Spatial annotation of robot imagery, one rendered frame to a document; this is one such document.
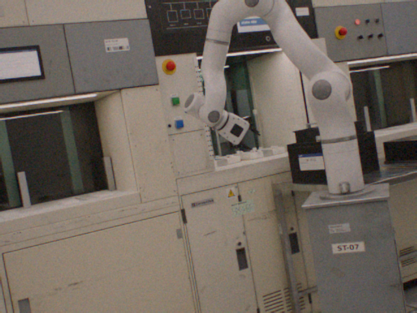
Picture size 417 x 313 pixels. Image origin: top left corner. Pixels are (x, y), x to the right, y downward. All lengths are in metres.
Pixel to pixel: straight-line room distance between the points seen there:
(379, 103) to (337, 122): 1.82
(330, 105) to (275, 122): 1.19
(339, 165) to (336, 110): 0.19
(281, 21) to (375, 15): 1.19
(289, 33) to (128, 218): 0.99
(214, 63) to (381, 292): 0.98
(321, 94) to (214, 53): 0.46
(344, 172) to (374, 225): 0.20
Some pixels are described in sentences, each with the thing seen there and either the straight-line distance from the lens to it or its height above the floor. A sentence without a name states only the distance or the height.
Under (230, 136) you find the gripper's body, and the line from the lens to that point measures 2.15.
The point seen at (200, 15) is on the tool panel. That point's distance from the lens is 2.51.
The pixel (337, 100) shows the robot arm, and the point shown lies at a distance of 1.83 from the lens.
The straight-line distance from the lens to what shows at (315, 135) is 2.38.
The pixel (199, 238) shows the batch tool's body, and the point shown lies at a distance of 2.43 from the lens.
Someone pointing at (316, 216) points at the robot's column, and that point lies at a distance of 1.85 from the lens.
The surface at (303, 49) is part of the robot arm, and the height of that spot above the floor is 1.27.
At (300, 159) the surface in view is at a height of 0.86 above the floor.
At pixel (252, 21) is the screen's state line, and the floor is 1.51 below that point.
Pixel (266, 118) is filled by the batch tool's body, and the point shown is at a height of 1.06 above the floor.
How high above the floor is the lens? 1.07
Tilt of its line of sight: 3 degrees down
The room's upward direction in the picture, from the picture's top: 10 degrees counter-clockwise
